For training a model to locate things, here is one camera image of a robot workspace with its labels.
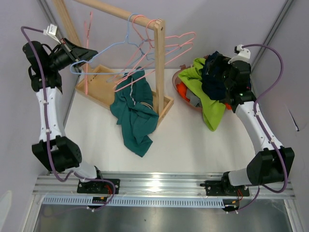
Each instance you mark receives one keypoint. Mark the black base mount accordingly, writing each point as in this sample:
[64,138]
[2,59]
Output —
[93,187]
[220,188]

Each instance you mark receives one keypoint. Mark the wooden clothes rack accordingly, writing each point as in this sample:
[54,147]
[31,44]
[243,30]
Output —
[95,87]

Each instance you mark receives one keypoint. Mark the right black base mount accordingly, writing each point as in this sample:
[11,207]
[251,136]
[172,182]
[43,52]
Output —
[220,188]

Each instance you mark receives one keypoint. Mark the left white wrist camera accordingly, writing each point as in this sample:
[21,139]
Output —
[51,32]

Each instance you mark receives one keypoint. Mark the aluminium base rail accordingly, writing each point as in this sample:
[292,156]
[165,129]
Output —
[135,184]

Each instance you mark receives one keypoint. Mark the white slotted cable duct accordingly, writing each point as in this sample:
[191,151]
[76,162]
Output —
[134,201]

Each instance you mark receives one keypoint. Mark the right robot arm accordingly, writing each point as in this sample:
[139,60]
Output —
[272,161]

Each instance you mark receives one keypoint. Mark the navy blue shorts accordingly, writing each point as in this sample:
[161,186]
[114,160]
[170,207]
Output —
[213,94]

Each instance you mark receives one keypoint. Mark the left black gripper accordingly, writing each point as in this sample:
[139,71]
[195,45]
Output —
[78,53]

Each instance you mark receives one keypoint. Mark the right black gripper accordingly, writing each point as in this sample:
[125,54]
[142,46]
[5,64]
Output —
[231,65]

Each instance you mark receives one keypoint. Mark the lime green shorts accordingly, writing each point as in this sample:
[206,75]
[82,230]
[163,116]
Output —
[212,110]

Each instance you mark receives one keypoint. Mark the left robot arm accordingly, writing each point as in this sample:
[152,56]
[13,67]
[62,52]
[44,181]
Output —
[55,151]

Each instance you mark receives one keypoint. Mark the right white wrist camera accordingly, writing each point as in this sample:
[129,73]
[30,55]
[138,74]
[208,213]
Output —
[242,54]

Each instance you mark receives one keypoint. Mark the teal shorts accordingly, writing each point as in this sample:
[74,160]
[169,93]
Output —
[133,108]

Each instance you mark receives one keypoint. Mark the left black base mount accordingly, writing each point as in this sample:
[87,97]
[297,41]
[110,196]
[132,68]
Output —
[93,187]

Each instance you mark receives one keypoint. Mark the orange shorts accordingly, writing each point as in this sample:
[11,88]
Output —
[182,89]

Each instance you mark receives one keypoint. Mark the pink translucent plastic basin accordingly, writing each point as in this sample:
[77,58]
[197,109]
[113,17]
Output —
[177,80]

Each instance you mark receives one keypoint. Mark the grey shorts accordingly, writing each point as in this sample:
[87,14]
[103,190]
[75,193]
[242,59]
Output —
[193,99]

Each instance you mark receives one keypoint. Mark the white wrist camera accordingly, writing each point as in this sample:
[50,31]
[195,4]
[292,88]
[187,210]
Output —
[242,54]
[51,32]

